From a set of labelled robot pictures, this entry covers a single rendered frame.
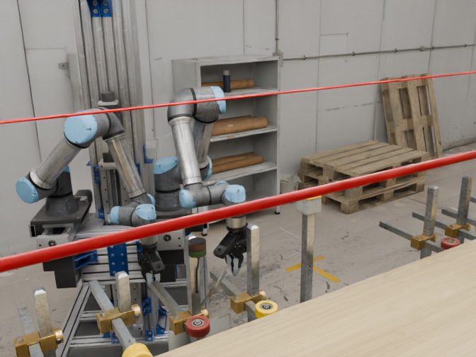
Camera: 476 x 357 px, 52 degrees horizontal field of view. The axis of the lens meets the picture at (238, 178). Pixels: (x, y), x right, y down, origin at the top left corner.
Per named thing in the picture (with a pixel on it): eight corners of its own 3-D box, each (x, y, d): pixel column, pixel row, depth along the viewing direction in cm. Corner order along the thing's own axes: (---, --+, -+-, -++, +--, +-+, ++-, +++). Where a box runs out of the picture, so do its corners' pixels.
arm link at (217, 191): (203, 182, 193) (212, 190, 184) (229, 178, 197) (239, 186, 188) (204, 200, 196) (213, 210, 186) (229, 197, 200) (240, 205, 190)
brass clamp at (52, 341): (15, 350, 149) (13, 337, 148) (61, 336, 156) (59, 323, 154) (18, 363, 144) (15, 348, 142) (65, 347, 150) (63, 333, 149)
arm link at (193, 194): (162, 84, 189) (186, 207, 180) (190, 83, 193) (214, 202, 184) (157, 96, 199) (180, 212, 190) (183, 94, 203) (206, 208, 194)
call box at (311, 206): (295, 212, 193) (296, 193, 191) (309, 208, 197) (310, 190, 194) (307, 217, 188) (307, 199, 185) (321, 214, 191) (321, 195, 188)
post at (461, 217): (450, 262, 255) (462, 175, 240) (455, 261, 257) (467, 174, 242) (456, 265, 252) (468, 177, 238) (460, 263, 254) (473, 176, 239)
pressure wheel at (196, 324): (183, 347, 169) (181, 319, 165) (204, 339, 173) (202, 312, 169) (193, 360, 162) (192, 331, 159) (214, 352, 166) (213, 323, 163)
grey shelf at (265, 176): (180, 221, 478) (171, 59, 430) (253, 201, 527) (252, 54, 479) (203, 236, 444) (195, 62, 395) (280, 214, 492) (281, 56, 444)
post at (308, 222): (297, 309, 207) (300, 210, 193) (307, 306, 209) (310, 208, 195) (304, 314, 203) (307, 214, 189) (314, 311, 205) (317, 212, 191)
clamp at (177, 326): (169, 328, 176) (168, 316, 174) (203, 316, 182) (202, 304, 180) (176, 336, 171) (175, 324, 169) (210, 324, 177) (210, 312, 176)
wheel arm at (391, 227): (378, 227, 256) (379, 220, 255) (383, 226, 258) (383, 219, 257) (450, 261, 220) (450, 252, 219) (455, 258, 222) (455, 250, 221)
